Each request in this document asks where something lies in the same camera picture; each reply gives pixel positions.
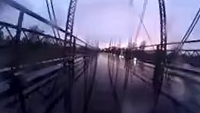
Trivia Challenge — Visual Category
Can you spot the metal bridge railing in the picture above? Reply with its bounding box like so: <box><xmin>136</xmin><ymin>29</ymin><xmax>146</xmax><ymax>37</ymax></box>
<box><xmin>118</xmin><ymin>48</ymin><xmax>200</xmax><ymax>113</ymax></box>
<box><xmin>0</xmin><ymin>42</ymin><xmax>99</xmax><ymax>113</ymax></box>

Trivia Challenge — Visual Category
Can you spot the steel truss bridge frame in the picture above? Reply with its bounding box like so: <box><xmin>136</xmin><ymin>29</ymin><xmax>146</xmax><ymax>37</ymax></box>
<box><xmin>0</xmin><ymin>0</ymin><xmax>200</xmax><ymax>113</ymax></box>

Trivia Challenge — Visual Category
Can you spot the wet bridge deck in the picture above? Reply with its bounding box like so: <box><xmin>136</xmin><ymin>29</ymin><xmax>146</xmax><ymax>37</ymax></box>
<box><xmin>3</xmin><ymin>46</ymin><xmax>200</xmax><ymax>113</ymax></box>

